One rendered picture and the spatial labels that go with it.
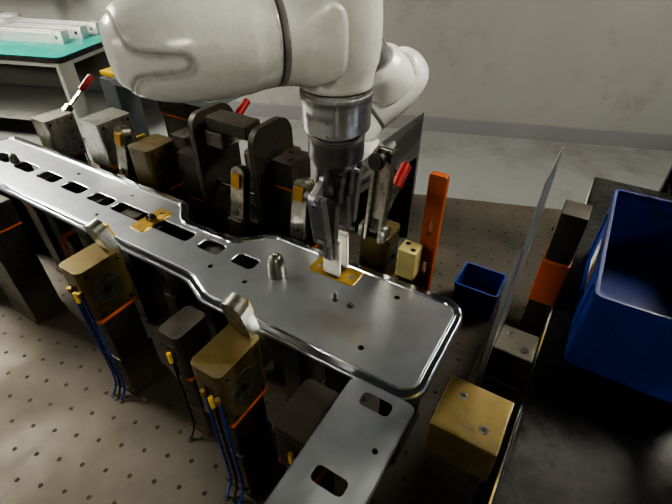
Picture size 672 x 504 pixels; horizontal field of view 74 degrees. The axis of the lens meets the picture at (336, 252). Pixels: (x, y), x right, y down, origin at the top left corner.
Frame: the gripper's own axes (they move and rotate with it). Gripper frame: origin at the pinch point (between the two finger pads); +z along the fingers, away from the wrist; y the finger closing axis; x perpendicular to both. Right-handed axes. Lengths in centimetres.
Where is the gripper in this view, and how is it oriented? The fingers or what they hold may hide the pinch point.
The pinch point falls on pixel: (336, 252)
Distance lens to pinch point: 70.5
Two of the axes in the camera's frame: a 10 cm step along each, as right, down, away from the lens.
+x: 8.5, 3.3, -4.1
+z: 0.0, 7.8, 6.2
